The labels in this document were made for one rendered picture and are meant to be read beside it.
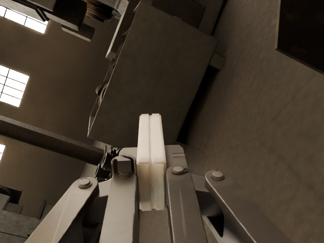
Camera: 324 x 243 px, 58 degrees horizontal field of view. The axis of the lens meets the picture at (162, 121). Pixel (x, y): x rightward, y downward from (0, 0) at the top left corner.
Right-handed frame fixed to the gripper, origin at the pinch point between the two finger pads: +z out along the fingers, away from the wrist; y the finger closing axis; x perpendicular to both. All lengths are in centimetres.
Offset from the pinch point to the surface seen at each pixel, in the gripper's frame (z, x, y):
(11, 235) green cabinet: 207, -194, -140
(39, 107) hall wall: 885, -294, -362
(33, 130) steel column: 541, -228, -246
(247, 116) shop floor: 134, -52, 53
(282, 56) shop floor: 136, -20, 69
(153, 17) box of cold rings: 197, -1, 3
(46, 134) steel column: 546, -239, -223
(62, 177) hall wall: 862, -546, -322
